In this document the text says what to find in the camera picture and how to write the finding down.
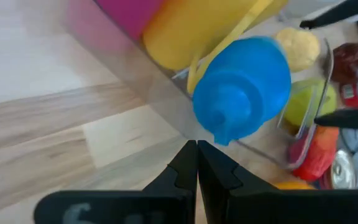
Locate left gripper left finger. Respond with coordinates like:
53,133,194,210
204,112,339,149
33,139,198,224

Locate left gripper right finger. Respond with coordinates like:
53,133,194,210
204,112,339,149
197,139,358,224

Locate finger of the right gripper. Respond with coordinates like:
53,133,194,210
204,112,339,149
299,0,358,30
314,105,358,132

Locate red-orange toy mango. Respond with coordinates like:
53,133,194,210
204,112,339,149
291,125,341,182

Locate dark red toy apple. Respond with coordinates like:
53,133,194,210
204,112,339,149
330,42,358,85

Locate green toy apple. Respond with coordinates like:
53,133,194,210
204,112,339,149
282,78,338,127

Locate clear rectangular tray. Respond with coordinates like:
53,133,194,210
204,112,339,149
62,0,336,171

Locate blue squeeze bottle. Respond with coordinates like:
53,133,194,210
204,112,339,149
191,36,292,147

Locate yellow squeeze bottle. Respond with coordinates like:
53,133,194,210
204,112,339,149
142,0,289,95

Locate pink squeeze bottle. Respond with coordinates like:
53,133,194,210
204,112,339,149
94,0,165,42

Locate yellow toy fruit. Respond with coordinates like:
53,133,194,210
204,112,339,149
274,27,321,73

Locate yellow-orange toy mango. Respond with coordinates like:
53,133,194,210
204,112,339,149
271,180,316,191

